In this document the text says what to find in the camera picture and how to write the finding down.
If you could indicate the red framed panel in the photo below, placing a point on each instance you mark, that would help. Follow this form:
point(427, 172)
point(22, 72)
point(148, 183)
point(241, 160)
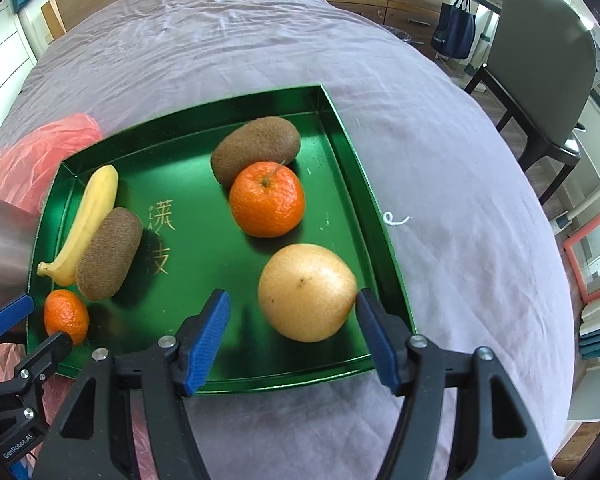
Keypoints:
point(599, 260)

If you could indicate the large orange with stem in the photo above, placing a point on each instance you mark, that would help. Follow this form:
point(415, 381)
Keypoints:
point(267, 205)

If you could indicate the small orange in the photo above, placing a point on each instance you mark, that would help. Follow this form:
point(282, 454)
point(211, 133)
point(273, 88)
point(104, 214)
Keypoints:
point(65, 315)

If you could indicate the teal and white stacked panels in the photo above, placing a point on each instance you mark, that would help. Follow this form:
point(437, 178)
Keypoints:
point(599, 335)

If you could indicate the white wardrobe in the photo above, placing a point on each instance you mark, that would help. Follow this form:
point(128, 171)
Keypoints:
point(0, 70)

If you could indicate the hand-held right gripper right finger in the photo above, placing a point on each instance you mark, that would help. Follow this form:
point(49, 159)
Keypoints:
point(379, 340)

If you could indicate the grey chair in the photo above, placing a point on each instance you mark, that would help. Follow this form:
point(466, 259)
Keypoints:
point(539, 60)

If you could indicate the green metal tray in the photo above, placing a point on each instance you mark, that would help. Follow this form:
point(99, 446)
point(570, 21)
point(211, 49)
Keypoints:
point(205, 260)

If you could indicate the brown kiwi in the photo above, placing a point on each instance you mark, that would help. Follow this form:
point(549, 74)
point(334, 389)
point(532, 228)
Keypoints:
point(107, 255)
point(255, 145)

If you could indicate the yellow banana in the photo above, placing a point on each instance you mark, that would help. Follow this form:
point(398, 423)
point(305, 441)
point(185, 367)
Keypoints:
point(92, 210)

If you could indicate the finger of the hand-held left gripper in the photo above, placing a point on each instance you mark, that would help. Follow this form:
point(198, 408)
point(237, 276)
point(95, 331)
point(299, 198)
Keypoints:
point(50, 350)
point(10, 314)

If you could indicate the dark blue tote bag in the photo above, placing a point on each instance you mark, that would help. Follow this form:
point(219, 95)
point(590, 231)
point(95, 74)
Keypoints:
point(454, 30)

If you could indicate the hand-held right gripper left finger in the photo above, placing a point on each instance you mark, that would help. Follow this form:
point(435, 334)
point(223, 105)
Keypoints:
point(207, 345)

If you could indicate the round yellow pear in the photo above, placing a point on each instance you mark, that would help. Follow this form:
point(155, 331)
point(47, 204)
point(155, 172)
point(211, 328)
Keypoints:
point(305, 292)

